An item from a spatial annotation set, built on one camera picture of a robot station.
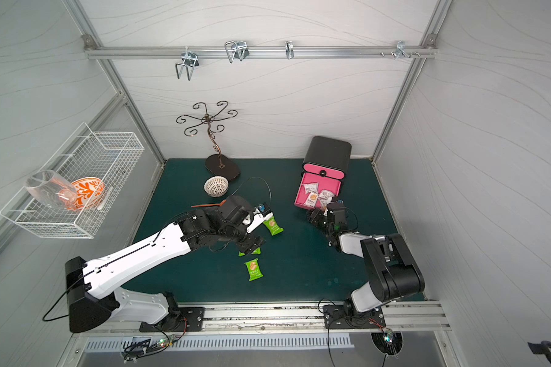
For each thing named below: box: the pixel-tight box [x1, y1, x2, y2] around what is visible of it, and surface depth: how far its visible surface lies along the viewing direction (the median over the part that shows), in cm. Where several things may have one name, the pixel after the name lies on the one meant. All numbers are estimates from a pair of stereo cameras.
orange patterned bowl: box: [70, 177, 105, 211], surface depth 68 cm
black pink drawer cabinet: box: [293, 136, 353, 212], surface depth 101 cm
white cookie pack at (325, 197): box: [318, 189, 335, 209], surface depth 100 cm
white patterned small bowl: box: [203, 175, 229, 198], surface depth 109 cm
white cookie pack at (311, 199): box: [304, 191, 319, 208], surface depth 100 cm
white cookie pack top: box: [301, 181, 320, 195], surface depth 102 cm
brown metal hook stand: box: [176, 100, 241, 180], surface depth 99 cm
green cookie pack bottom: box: [244, 257, 265, 282], surface depth 85 cm
